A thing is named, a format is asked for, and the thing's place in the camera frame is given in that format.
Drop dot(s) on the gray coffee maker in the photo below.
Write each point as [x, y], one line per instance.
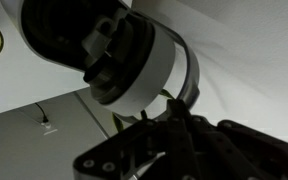
[50, 33]

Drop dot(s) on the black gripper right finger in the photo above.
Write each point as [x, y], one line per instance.
[244, 153]

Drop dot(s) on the white plastic table board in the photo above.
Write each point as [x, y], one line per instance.
[17, 83]

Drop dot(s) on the white wall outlet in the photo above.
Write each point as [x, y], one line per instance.
[48, 127]

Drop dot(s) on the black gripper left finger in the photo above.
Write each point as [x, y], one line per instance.
[134, 150]

